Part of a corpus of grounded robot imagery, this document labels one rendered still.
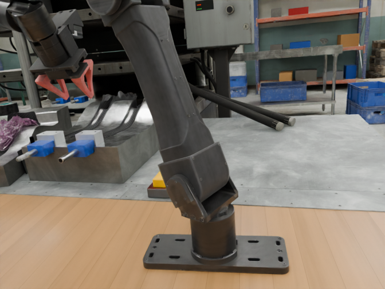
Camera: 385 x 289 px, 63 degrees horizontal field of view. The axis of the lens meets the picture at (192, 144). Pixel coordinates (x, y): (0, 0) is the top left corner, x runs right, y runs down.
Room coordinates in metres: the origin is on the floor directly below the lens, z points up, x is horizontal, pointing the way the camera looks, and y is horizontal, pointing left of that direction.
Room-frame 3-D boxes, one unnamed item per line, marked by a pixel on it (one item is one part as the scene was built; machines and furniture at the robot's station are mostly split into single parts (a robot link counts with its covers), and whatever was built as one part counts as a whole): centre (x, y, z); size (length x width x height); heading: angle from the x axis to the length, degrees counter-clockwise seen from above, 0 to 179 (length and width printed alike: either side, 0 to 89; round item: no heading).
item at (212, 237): (0.38, -0.02, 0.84); 0.20 x 0.07 x 0.08; 79
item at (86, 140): (0.67, 0.25, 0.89); 0.13 x 0.05 x 0.05; 164
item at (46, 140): (0.70, 0.35, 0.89); 0.13 x 0.05 x 0.05; 164
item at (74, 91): (1.86, 0.53, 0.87); 0.50 x 0.27 x 0.17; 164
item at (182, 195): (0.39, -0.01, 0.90); 0.09 x 0.06 x 0.06; 141
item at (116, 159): (0.94, 0.22, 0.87); 0.50 x 0.26 x 0.14; 164
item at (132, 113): (0.93, 0.24, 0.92); 0.35 x 0.16 x 0.09; 164
